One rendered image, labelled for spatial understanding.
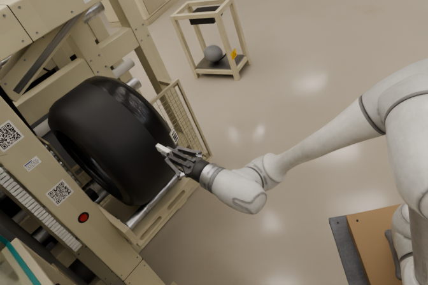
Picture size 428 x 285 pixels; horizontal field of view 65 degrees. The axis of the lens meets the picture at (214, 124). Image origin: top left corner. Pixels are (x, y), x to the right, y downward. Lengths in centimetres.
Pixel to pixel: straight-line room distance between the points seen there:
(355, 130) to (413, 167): 22
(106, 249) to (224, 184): 75
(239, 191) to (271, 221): 141
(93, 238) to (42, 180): 36
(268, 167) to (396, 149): 53
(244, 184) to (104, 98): 61
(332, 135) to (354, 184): 171
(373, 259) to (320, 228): 94
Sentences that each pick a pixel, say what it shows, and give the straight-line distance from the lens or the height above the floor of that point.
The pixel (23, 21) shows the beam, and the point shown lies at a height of 171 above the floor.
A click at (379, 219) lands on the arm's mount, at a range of 150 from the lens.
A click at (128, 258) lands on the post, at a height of 70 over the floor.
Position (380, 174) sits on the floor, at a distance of 257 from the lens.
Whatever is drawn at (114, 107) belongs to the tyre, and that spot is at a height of 139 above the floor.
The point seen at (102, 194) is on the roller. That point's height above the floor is 91.
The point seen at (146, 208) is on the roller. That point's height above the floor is 91.
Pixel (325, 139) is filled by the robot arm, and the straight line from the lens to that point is 83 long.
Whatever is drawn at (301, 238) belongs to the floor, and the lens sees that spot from 230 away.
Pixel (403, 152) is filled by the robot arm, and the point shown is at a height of 153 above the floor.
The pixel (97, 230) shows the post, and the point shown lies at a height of 96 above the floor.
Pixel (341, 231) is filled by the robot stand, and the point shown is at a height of 65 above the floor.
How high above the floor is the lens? 198
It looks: 38 degrees down
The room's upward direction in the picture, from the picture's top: 22 degrees counter-clockwise
